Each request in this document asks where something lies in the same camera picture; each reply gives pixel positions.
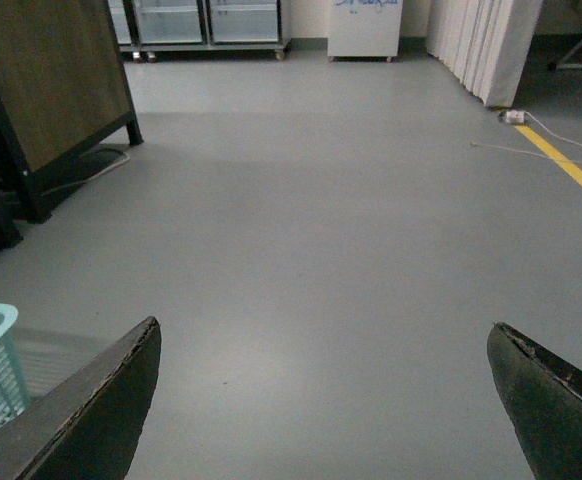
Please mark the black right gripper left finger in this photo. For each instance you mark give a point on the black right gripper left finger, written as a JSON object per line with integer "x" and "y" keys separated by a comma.
{"x": 89, "y": 426}

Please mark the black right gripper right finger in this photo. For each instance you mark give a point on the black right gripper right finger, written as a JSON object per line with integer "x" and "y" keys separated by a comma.
{"x": 542, "y": 395}

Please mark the white power strip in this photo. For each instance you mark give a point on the white power strip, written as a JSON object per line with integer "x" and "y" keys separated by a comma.
{"x": 512, "y": 117}

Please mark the white folded partition panels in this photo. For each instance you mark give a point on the white folded partition panels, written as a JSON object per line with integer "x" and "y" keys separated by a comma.
{"x": 484, "y": 44}

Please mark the glass door display fridge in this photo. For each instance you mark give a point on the glass door display fridge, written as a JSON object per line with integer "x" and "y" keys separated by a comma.
{"x": 144, "y": 29}

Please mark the white chest freezer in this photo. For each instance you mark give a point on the white chest freezer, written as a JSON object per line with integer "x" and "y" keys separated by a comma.
{"x": 364, "y": 29}

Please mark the wooden panel black frame stand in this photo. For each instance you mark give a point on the wooden panel black frame stand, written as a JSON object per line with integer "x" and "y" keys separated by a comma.
{"x": 63, "y": 90}

